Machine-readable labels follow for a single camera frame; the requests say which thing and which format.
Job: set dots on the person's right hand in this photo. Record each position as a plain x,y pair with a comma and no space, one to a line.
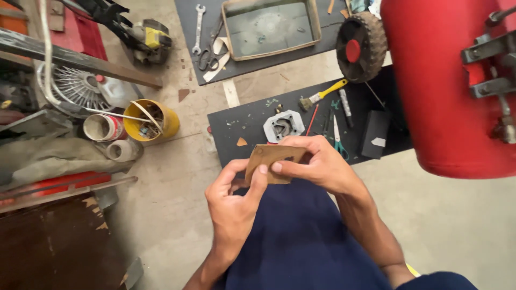
326,169

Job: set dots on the person's left hand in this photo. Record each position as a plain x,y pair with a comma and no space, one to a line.
232,209

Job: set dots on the brown gasket paper piece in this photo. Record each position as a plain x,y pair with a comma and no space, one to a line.
268,158

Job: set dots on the black pliers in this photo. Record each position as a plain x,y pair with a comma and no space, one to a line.
327,123

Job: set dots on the red pencil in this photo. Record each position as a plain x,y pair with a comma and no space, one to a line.
312,119

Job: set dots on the grey metal engine part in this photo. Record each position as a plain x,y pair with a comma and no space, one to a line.
284,126

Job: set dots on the black rectangular box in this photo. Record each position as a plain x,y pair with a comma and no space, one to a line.
375,131

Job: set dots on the grey and black marker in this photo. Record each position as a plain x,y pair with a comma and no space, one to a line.
345,106

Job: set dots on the small brown paper scrap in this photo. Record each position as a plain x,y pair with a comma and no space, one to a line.
241,142

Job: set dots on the person's navy blue clothing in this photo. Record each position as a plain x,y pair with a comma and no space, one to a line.
302,241

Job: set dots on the brass fitting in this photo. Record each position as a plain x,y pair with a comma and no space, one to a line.
279,108

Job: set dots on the black mat with tools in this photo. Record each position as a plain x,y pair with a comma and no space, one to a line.
250,125

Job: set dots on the thin metal rod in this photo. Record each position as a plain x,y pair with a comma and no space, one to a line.
375,96

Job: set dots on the pale wooden strip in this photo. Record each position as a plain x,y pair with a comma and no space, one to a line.
231,93

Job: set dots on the yellow bucket with scraps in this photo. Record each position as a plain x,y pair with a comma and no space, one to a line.
155,121

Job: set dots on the black wheel with red hub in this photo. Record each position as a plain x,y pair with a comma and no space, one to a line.
361,48

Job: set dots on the red compressor tank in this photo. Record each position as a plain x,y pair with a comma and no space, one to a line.
435,100

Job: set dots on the beige paper strip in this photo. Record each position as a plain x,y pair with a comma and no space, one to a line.
217,60

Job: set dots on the rectangular metal tray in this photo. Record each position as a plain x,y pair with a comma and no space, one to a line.
270,30

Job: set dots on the white and red can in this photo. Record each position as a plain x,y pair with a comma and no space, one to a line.
104,127

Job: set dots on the white plastic jug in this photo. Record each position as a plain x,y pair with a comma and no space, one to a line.
117,90

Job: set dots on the red bar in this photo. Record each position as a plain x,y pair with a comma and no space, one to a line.
64,182

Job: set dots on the black mat with tray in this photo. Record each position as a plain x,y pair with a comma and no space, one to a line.
189,44

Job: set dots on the rusty brown board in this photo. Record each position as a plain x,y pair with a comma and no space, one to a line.
56,245

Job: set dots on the grey metal valve assembly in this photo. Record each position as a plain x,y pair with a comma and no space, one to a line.
490,86

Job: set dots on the silver open end wrench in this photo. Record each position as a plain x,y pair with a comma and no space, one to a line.
198,28

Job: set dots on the olive cloth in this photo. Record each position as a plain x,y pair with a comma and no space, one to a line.
52,159

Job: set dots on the yellow and black power tool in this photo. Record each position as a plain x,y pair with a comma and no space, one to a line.
149,40

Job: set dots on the grey fan grille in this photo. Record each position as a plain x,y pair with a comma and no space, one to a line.
78,86

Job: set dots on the dark metal beam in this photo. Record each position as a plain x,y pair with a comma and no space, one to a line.
80,60

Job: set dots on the red mat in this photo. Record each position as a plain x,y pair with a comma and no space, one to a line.
86,30

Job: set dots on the curved white tube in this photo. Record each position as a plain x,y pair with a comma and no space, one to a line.
47,60

